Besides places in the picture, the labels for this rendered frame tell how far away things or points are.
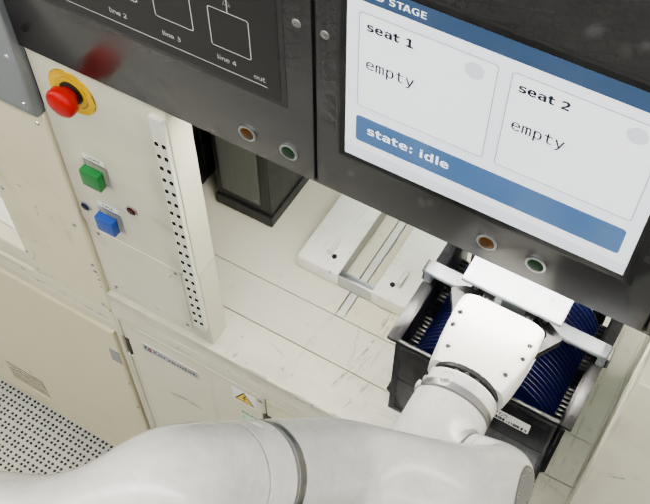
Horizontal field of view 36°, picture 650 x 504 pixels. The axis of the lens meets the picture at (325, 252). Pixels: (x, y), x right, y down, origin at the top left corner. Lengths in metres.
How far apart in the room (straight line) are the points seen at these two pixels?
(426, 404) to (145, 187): 0.47
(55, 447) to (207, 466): 1.78
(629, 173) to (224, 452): 0.38
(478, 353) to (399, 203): 0.20
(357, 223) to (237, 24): 0.74
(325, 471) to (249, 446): 0.09
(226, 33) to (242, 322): 0.70
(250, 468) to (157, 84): 0.47
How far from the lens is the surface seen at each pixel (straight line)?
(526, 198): 0.87
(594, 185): 0.83
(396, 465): 0.88
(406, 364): 1.21
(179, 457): 0.70
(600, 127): 0.78
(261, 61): 0.93
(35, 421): 2.52
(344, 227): 1.60
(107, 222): 1.37
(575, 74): 0.76
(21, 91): 1.26
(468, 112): 0.83
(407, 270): 1.54
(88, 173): 1.30
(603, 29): 0.72
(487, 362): 1.06
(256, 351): 1.52
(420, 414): 1.01
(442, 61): 0.81
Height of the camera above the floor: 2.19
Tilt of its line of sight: 55 degrees down
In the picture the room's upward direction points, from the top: 1 degrees counter-clockwise
